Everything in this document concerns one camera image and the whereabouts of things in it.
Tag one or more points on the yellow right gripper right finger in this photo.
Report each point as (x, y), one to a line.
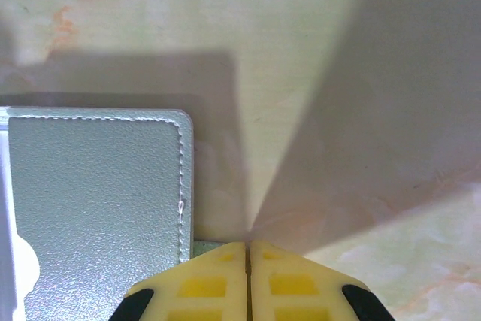
(293, 287)

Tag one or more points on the green leather card holder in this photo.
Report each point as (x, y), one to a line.
(94, 185)

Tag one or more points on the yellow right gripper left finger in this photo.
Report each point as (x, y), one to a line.
(203, 287)

